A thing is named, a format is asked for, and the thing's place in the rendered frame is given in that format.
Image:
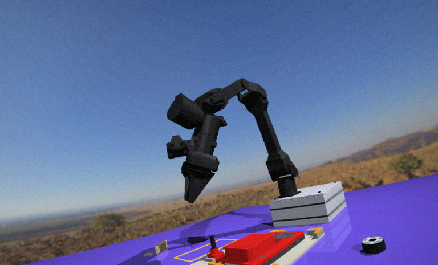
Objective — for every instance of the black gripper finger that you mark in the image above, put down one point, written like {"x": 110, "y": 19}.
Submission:
{"x": 197, "y": 182}
{"x": 187, "y": 177}

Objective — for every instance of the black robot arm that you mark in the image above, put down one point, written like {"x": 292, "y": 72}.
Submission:
{"x": 199, "y": 114}

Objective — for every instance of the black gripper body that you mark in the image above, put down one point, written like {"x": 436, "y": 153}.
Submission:
{"x": 202, "y": 156}

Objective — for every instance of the black toy tyre with grey hub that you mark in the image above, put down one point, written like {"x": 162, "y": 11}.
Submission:
{"x": 373, "y": 245}

